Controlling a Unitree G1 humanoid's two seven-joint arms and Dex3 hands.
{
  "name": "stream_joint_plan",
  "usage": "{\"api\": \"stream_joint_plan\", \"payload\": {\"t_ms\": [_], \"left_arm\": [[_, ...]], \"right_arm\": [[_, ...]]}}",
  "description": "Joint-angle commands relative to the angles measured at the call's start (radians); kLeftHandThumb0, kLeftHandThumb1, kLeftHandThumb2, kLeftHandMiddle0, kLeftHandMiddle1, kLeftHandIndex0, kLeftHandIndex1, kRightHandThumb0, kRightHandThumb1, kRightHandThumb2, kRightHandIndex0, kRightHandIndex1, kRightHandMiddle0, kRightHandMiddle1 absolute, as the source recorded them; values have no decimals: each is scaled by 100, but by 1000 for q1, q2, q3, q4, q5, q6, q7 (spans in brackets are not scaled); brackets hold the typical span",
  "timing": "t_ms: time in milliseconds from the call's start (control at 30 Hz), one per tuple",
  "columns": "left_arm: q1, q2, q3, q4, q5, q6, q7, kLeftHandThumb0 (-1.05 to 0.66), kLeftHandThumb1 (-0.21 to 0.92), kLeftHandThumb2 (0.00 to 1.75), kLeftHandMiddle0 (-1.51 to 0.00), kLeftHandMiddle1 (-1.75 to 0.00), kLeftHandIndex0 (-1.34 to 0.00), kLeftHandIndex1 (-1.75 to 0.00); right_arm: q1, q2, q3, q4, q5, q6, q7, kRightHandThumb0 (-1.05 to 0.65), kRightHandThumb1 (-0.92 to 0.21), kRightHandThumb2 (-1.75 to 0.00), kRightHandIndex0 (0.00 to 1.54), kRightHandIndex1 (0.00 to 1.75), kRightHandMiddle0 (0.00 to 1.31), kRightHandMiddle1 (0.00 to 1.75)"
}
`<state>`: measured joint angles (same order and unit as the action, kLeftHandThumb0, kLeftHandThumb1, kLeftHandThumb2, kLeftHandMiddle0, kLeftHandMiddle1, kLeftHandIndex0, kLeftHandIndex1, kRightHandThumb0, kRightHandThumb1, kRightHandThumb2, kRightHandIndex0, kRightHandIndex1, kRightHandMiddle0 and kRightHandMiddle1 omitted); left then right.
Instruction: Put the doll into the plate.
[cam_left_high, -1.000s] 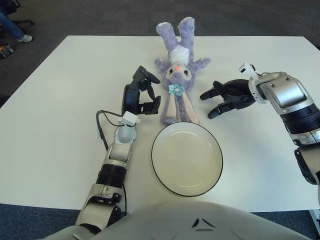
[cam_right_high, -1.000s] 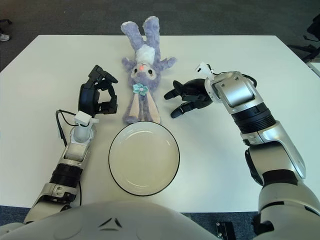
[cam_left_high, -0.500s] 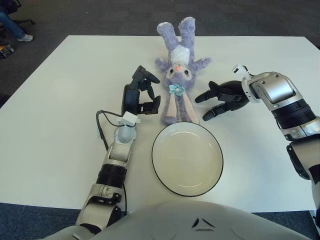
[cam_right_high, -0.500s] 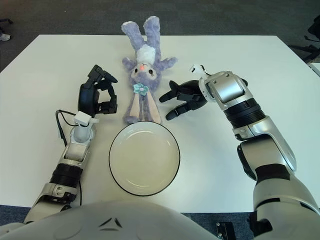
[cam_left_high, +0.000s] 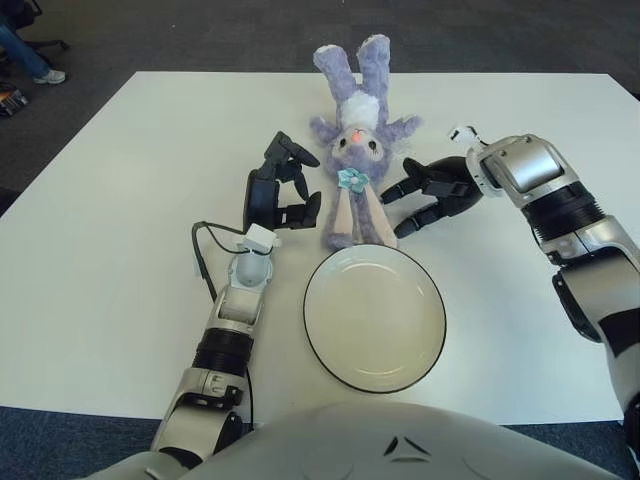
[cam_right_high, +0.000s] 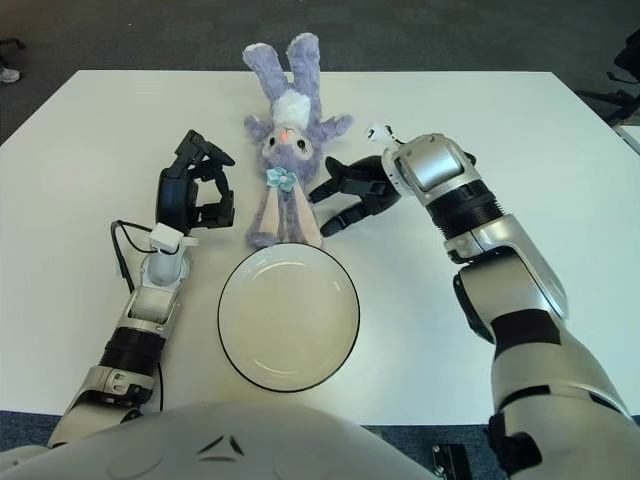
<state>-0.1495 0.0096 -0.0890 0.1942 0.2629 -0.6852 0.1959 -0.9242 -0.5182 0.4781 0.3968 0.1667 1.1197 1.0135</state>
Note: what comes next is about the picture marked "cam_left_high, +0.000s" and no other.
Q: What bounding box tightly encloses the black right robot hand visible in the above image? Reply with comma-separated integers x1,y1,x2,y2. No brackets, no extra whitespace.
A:
380,155,484,239

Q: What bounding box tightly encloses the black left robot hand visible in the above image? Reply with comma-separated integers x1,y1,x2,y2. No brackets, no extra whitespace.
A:
242,130,322,232

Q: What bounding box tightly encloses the purple plush bunny doll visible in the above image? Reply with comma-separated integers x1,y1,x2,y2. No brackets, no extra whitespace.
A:
308,33,422,251

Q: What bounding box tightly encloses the white plate black rim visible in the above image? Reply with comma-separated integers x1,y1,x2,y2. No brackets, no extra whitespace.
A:
302,245,447,394

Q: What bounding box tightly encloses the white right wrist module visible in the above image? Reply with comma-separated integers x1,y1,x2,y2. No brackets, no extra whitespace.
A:
447,124,484,151

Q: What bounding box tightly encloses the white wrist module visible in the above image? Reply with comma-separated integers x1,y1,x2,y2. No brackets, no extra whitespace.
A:
447,124,484,151
242,224,282,254

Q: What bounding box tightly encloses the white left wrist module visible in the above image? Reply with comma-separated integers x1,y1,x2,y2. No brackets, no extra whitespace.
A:
242,224,282,254

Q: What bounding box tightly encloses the yellow black box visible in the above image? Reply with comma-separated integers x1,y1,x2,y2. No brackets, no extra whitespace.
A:
0,89,29,119

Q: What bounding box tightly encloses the grey robot torso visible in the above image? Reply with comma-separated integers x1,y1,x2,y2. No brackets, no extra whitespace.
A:
99,402,626,480

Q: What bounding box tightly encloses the blue jeans leg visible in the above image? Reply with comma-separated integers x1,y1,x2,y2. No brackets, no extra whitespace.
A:
0,24,51,81

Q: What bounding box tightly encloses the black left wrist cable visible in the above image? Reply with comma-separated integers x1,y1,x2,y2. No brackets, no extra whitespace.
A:
192,221,249,301

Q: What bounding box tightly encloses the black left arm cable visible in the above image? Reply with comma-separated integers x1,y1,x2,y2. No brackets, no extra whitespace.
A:
244,372,257,427

